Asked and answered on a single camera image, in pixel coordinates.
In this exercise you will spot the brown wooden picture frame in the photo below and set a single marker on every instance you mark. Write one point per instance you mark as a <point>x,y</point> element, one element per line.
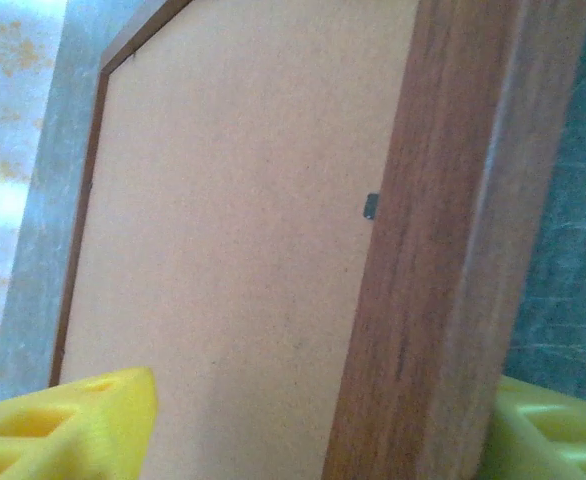
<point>448,250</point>

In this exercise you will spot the black frame retaining tab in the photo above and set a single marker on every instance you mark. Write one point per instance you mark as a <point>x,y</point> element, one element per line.
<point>370,206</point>

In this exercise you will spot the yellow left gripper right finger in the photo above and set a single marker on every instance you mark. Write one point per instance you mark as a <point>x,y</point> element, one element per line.
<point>563,445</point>

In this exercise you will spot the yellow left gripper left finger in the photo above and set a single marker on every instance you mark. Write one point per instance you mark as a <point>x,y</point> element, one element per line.
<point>58,435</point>

